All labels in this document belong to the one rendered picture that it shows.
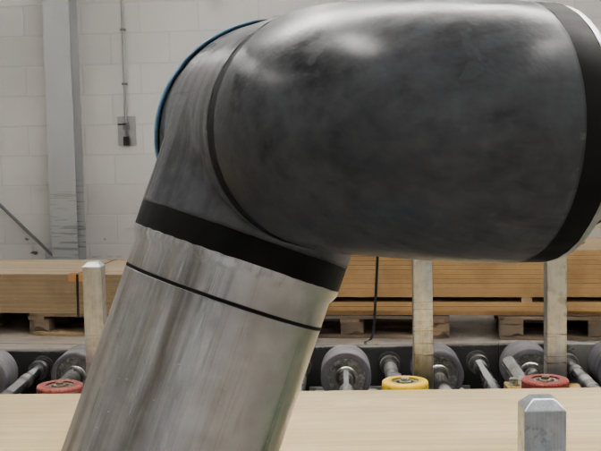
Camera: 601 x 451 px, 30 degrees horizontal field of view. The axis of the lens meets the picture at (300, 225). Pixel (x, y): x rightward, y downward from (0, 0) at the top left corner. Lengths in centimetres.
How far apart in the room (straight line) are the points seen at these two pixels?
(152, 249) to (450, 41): 20
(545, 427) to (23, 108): 799
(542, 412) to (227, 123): 53
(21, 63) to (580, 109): 842
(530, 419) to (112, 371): 47
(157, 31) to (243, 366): 796
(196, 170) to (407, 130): 14
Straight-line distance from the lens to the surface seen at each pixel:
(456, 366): 246
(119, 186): 858
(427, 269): 203
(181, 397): 56
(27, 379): 252
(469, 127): 45
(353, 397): 187
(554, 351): 209
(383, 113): 45
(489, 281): 695
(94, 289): 208
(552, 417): 97
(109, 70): 859
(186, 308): 56
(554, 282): 207
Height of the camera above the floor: 136
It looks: 5 degrees down
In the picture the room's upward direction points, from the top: 1 degrees counter-clockwise
